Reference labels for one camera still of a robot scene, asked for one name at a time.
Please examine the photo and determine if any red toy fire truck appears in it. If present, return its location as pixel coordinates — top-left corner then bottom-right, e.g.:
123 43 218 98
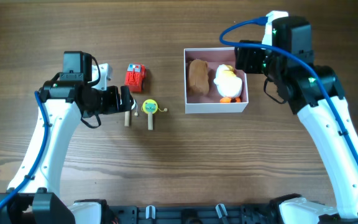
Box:
124 63 147 93

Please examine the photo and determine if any white plush duck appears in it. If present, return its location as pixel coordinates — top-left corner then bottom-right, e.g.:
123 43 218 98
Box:
213 64 242 103

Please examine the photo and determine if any brown plush toy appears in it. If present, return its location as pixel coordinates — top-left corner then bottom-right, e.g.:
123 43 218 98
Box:
188 59 209 95

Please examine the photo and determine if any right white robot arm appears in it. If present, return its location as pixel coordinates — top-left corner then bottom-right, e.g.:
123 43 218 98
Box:
233 42 358 223

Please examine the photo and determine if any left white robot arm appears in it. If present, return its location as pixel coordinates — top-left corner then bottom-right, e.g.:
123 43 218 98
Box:
0 80 133 223

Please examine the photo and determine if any white wooden rattle drum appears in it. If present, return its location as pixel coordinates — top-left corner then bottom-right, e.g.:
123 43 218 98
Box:
124 102 139 127

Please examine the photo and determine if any yellow cat rattle drum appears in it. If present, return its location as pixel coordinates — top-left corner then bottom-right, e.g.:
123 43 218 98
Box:
141 99 168 131

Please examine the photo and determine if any right blue cable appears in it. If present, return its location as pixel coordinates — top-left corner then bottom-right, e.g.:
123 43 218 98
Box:
219 17 358 206

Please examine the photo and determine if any blue cable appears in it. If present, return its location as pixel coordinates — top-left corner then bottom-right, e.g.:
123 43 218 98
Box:
0 90 50 224
219 17 358 206

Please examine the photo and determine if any left blue cable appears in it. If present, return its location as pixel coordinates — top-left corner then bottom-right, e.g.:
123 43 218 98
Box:
0 90 50 224

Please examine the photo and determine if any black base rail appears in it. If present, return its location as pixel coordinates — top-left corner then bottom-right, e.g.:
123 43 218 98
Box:
70 198 338 224

